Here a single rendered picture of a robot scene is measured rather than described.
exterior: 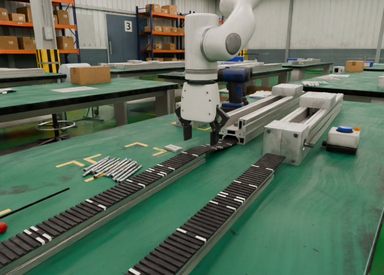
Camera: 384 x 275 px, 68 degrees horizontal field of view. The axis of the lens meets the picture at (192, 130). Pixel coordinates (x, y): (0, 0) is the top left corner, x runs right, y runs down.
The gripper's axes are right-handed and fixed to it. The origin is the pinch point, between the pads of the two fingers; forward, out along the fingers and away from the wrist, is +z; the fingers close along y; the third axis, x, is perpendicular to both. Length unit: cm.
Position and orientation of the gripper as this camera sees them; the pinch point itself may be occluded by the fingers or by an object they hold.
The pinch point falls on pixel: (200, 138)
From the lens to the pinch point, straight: 78.7
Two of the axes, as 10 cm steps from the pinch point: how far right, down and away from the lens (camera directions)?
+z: 0.0, 9.6, 2.7
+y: 8.3, 1.5, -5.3
